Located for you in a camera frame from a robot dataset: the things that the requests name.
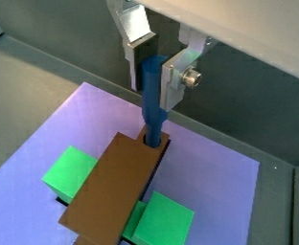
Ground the brown L-shaped block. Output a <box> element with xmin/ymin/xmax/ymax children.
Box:
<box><xmin>59</xmin><ymin>128</ymin><xmax>170</xmax><ymax>245</ymax></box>

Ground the green U-shaped block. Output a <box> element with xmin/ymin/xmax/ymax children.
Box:
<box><xmin>44</xmin><ymin>144</ymin><xmax>194</xmax><ymax>245</ymax></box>

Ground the blue hexagonal peg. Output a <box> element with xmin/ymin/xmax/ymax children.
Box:
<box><xmin>142</xmin><ymin>56</ymin><xmax>167</xmax><ymax>147</ymax></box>

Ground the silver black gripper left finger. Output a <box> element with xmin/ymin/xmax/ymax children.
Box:
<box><xmin>105</xmin><ymin>0</ymin><xmax>159</xmax><ymax>91</ymax></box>

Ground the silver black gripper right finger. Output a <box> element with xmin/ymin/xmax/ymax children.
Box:
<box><xmin>160</xmin><ymin>26</ymin><xmax>216</xmax><ymax>112</ymax></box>

